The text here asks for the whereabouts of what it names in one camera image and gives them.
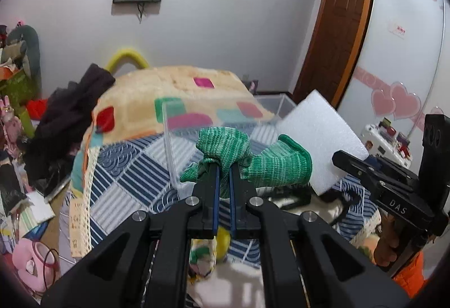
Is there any pink slipper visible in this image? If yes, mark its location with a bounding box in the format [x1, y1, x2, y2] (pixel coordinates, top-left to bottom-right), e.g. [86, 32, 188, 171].
[12, 238, 59, 294]

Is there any blue white patterned tablecloth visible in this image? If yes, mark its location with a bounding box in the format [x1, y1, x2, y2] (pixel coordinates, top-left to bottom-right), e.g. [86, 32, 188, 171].
[58, 124, 382, 308]

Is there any clear plastic storage box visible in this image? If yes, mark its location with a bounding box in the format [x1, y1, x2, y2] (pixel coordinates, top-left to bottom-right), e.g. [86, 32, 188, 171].
[162, 95, 296, 192]

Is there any black clothing pile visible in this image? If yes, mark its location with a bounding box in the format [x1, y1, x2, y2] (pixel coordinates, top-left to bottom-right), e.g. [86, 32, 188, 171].
[24, 64, 115, 197]

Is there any black and cream pouch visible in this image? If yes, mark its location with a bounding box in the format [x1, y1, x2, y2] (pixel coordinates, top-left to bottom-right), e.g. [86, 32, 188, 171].
[256, 184, 352, 226]

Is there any frosted wardrobe sliding door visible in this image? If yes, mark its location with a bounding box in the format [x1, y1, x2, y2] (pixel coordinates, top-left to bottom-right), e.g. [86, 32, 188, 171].
[338, 0, 446, 135]

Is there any pink rabbit plush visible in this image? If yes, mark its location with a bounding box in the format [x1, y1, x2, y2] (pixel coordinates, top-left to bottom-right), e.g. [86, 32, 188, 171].
[1, 95, 22, 159]

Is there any white foam block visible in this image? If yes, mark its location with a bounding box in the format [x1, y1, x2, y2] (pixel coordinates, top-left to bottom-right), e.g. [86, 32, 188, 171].
[276, 90, 368, 195]

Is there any dark backpack on floor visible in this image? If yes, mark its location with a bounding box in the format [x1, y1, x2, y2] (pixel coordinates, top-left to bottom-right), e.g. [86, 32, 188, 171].
[241, 75, 258, 95]

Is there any grey green plush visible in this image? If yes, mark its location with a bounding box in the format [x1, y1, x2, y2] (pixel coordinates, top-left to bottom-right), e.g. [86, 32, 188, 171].
[1, 25, 41, 88]

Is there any green knitted glove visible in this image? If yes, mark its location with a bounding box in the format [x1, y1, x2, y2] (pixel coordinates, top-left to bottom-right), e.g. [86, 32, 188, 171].
[180, 126, 313, 198]

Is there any white drawstring cloth bag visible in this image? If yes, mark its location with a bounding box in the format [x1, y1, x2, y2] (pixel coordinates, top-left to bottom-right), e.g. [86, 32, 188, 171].
[188, 262, 266, 307]

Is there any yellow curved cushion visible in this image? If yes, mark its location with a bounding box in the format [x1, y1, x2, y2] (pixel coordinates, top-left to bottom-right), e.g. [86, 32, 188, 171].
[105, 48, 150, 74]

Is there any beige patchwork blanket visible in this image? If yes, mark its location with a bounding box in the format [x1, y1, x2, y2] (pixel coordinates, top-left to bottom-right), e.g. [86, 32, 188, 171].
[69, 65, 275, 189]

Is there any green storage box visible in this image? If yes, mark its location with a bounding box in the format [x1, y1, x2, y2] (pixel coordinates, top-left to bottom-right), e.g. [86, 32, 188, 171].
[1, 69, 38, 109]

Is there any person's right hand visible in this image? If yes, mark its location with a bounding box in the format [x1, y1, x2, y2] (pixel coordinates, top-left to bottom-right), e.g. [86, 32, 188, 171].
[374, 215, 399, 267]

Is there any colourful floral scrunchie cloth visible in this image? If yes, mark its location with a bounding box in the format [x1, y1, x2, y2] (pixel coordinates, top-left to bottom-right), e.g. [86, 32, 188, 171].
[188, 239, 217, 284]

